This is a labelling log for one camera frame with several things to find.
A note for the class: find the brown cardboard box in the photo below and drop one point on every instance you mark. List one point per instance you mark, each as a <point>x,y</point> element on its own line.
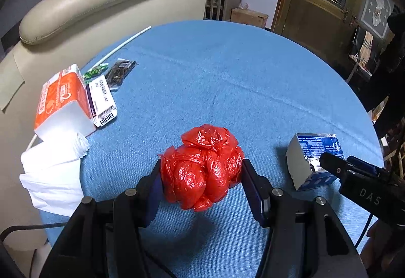
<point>248,16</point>

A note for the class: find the white paper tissue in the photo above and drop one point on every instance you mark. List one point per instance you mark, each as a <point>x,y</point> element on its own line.
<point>50,176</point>

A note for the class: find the red plastic bag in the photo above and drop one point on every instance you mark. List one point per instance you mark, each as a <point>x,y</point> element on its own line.
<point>202,167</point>

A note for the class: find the person's right hand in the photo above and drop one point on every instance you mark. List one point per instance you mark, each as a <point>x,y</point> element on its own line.
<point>383,246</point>

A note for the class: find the wooden glazed double door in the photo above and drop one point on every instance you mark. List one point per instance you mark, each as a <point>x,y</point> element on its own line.
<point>310,12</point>

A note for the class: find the orange and white tissue pack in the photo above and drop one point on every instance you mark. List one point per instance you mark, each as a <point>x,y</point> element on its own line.
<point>60,100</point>

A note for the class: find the white and purple label packet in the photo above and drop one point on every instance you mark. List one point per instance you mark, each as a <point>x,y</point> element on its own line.
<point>101,100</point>

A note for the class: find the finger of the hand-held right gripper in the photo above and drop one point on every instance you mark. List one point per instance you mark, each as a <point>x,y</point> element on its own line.
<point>364,165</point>
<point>333,165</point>

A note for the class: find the green candy wrapper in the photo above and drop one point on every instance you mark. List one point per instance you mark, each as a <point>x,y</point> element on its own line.
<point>95,70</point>

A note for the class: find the black armchair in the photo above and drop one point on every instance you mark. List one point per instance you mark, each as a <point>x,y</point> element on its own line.
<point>356,53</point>

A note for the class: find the striped scarf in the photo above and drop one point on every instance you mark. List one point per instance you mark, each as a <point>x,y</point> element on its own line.
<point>367,43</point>

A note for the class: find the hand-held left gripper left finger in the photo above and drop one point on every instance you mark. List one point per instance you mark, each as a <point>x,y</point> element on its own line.
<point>155,192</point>

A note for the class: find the dark plastic packet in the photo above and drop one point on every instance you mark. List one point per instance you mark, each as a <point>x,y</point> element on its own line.
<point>120,73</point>

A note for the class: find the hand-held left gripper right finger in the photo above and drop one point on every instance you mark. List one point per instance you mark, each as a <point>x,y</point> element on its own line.
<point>253,192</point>

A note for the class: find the small blue and white carton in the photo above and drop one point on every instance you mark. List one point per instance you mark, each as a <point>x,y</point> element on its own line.
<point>300,164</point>

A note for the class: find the white thin stick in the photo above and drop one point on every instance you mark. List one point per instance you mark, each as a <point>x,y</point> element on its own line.
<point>126,42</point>

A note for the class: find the person's dark jacket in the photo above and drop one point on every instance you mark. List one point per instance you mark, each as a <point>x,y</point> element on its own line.
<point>392,75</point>

